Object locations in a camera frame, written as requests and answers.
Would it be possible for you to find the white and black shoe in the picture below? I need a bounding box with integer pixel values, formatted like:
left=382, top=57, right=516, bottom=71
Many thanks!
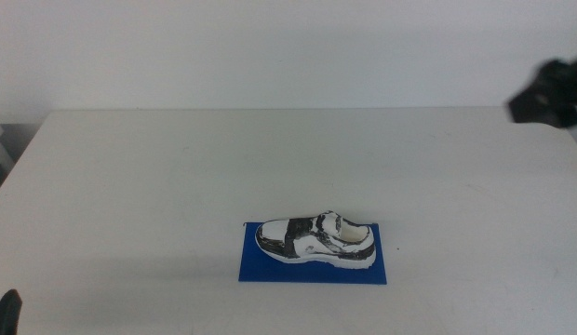
left=254, top=209, right=378, bottom=271

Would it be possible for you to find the blue rectangular mat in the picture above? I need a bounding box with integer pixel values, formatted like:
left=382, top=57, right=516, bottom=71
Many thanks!
left=237, top=221, right=388, bottom=286

